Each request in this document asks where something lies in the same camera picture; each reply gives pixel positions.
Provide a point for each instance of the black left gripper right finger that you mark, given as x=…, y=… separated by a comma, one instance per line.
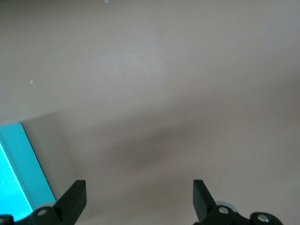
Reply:
x=204, y=206

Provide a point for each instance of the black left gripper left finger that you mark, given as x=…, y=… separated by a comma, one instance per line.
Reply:
x=70, y=204

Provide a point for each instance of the teal plastic storage bin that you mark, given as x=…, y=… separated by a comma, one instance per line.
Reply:
x=16, y=168

